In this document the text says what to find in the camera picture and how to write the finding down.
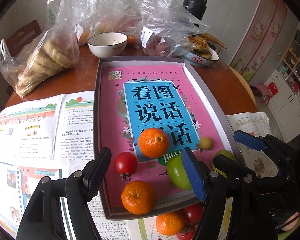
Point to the pink Chinese workbook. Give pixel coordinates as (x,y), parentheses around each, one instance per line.
(134,98)

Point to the white shelf cabinet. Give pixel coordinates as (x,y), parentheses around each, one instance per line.
(285,105)

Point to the clear plastic bag right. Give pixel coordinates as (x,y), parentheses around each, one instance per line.
(165,28)

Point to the red tomato with stem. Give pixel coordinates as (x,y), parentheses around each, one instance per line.
(126,165)

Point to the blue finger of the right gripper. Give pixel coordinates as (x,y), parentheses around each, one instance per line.
(249,140)

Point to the pink Hello Kitty wardrobe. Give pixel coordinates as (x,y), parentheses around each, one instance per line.
(260,37)

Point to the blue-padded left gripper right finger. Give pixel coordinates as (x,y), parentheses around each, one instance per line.
(196,175)

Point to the clear plastic bag middle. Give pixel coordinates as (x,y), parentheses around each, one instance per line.
(91,17)

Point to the black thermos flask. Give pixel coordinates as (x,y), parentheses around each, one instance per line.
(196,7)

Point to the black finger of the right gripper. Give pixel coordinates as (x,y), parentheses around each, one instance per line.
(230,168)

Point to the large green apple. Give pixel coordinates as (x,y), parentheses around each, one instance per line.
(177,174)

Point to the person's hand with red nails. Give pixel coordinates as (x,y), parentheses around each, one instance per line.
(290,222)

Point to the red plastic stool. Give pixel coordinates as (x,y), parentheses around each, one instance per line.
(268,91)

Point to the orange tangerine in box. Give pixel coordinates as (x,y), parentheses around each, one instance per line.
(139,197)

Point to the plastic bag of flatbreads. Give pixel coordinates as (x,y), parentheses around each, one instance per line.
(47,55)

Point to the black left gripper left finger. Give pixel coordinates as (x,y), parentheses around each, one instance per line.
(95,174)

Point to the wooden chair left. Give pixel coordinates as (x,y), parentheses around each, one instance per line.
(23,37)

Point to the grey cardboard box tray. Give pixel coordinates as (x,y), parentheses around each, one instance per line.
(184,197)

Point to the clear plastic bag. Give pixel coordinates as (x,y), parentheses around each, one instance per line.
(91,17)
(165,28)

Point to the orange tangerine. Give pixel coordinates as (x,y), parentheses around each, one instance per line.
(153,143)
(139,197)
(170,224)

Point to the newspaper left sheet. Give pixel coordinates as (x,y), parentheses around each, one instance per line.
(50,137)

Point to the white ceramic bowl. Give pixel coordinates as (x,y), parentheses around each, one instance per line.
(107,44)

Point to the yellow longan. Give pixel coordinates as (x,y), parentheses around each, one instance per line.
(205,143)

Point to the patterned bowl with pancakes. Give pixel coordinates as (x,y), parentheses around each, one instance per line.
(201,55)

